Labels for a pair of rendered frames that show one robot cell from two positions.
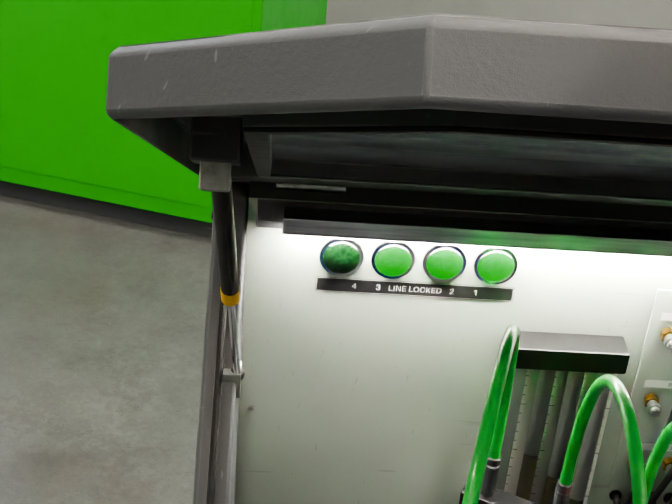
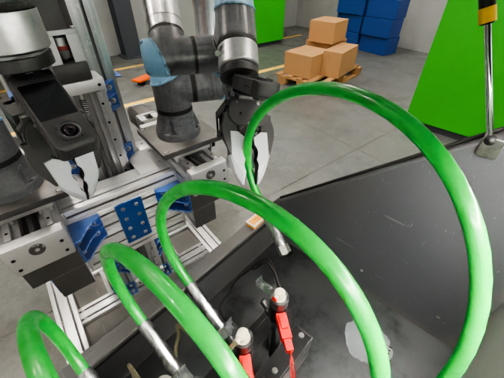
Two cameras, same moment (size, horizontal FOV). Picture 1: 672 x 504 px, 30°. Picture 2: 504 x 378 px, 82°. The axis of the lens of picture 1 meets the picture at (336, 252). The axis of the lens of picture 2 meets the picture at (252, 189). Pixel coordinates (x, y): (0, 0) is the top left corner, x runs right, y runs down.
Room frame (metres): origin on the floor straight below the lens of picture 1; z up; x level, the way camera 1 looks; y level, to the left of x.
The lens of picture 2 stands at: (1.11, -0.42, 1.52)
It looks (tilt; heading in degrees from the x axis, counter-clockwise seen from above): 39 degrees down; 136
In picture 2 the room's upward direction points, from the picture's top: straight up
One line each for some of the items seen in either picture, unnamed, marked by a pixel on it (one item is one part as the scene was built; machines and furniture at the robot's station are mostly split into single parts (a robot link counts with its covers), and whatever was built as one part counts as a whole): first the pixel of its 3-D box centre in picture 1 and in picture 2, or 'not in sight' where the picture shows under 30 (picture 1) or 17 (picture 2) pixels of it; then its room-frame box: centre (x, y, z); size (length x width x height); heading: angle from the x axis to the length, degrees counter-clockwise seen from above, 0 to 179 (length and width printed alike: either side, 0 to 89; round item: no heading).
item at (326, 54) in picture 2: not in sight; (322, 52); (-1.46, 3.60, 0.39); 1.20 x 0.85 x 0.79; 96
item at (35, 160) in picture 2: not in sight; (48, 156); (0.69, -0.38, 1.31); 0.05 x 0.02 x 0.09; 93
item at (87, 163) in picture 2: not in sight; (82, 166); (0.67, -0.35, 1.27); 0.06 x 0.03 x 0.09; 3
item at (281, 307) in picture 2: not in sight; (271, 325); (0.96, -0.22, 1.02); 0.05 x 0.03 x 0.21; 3
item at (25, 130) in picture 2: not in sight; (38, 102); (0.66, -0.36, 1.37); 0.09 x 0.08 x 0.12; 3
